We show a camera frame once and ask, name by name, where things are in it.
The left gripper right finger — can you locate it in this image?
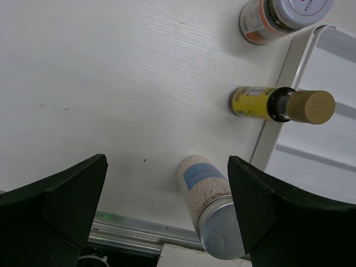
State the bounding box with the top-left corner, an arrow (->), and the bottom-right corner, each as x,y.
228,156 -> 355,266

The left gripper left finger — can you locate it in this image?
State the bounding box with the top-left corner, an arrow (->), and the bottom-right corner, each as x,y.
1,154 -> 107,266

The blue label shaker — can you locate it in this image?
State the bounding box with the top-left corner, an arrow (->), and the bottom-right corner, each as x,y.
176,155 -> 246,260

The white divided tray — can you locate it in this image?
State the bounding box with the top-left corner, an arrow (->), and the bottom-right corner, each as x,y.
251,25 -> 355,204

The left yellow label bottle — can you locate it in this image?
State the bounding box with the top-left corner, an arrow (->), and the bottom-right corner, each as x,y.
229,86 -> 336,125

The aluminium front rail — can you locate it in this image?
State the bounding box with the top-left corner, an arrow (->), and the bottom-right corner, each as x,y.
88,211 -> 203,255

